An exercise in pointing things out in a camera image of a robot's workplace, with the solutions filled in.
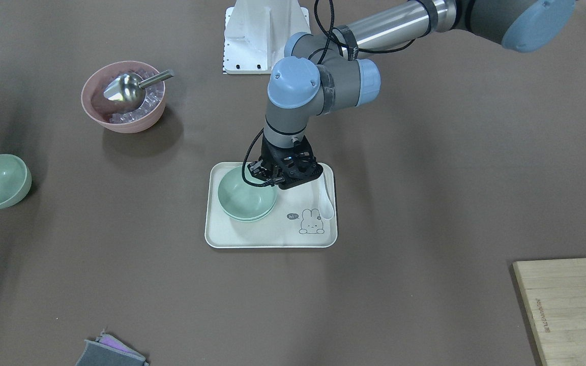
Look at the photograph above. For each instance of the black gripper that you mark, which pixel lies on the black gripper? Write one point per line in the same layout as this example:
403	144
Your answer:
271	155

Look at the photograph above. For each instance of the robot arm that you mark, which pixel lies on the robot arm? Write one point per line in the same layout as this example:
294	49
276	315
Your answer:
331	71

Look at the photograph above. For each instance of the white ceramic spoon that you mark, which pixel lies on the white ceramic spoon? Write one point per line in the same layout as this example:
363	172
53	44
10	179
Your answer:
325	205

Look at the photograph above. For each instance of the beige rabbit tray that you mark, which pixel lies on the beige rabbit tray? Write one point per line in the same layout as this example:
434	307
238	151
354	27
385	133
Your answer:
294	222

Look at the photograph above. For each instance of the green bowl on tray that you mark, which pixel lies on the green bowl on tray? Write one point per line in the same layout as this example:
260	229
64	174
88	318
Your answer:
248	211

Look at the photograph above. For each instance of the metal ice scoop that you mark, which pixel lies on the metal ice scoop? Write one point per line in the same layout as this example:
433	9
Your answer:
127	91

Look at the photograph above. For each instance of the pink bowl with ice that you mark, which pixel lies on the pink bowl with ice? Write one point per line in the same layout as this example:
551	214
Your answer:
139	120

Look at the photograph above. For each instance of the grey folded cloth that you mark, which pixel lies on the grey folded cloth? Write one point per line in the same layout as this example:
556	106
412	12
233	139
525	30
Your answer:
106	349

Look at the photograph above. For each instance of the bamboo cutting board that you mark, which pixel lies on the bamboo cutting board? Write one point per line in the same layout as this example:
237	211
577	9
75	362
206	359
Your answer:
554	295

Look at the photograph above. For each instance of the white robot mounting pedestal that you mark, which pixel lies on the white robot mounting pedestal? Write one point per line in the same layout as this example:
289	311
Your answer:
256	33

